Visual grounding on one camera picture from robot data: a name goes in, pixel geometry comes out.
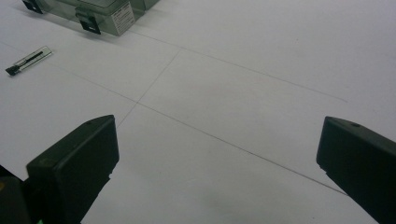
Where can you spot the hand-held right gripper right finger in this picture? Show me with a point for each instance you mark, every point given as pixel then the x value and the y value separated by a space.
pixel 361 161

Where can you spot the clear tube with black stick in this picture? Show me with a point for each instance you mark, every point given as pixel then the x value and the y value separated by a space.
pixel 28 61

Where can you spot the clear plastic storage box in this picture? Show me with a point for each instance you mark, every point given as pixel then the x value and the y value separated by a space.
pixel 102 12

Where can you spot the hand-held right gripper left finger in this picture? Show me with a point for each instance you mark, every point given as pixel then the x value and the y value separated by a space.
pixel 73 169

